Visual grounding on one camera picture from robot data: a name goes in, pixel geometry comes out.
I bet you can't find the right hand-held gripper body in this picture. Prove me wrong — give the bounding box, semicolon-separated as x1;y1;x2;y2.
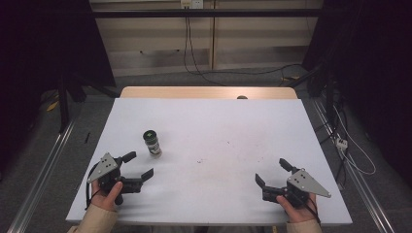
261;167;332;209

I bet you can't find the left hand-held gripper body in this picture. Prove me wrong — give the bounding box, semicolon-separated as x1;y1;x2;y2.
86;151;144;206

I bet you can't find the person's right hand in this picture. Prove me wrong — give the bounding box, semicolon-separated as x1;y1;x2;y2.
275;192;319;224

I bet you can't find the person's left hand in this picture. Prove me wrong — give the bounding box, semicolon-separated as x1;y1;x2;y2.
90;179;124;213

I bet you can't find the spice jar with black lid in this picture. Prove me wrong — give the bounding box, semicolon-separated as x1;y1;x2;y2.
142;129;163;159

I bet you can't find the white power strip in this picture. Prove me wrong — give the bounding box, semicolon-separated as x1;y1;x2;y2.
335;137;349;151

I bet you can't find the white table cover board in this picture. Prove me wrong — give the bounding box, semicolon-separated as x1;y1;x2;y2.
65;97;354;227

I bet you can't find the black metal stand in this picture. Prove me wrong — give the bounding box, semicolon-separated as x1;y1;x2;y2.
285;62;341;130
56;72;120;134

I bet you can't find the wooden table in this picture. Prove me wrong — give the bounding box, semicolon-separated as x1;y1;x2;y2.
120;85;298;100

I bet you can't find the black horizontal metal bar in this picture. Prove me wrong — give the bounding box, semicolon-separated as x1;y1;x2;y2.
91;8;325;18

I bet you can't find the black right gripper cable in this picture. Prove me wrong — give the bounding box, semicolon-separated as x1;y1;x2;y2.
304;196;323;226

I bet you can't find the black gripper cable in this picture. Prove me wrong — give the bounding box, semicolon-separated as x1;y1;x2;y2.
304;196;323;226
85;163;102;211

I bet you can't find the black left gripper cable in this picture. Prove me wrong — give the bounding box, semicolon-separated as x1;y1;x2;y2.
85;163;102;211

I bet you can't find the metal floor rail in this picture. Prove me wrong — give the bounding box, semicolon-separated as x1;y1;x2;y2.
7;119;77;233
312;98;396;233

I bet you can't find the white floor cable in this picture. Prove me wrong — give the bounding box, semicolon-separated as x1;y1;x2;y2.
333;105;377;177

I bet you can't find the black floor cable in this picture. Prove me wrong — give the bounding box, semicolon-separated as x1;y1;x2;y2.
200;63;304;87

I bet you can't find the black hanging wall cable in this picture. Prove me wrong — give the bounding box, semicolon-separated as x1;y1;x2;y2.
183;6;224;86

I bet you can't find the white wall socket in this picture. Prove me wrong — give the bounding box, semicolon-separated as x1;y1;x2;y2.
180;0;205;10

